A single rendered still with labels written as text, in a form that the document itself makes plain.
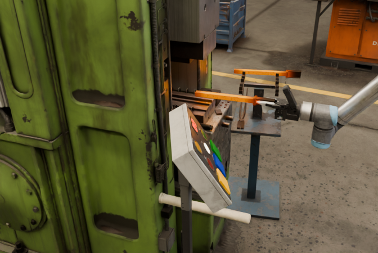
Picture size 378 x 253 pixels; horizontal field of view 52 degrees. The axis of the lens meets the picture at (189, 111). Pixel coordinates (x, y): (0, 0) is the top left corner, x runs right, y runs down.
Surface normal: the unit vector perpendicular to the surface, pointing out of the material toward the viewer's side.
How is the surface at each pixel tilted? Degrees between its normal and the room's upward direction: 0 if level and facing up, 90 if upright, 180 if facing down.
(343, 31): 90
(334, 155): 0
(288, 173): 0
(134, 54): 89
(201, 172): 90
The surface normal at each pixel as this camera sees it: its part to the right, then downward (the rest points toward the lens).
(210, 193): 0.08, 0.47
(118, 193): -0.35, 0.44
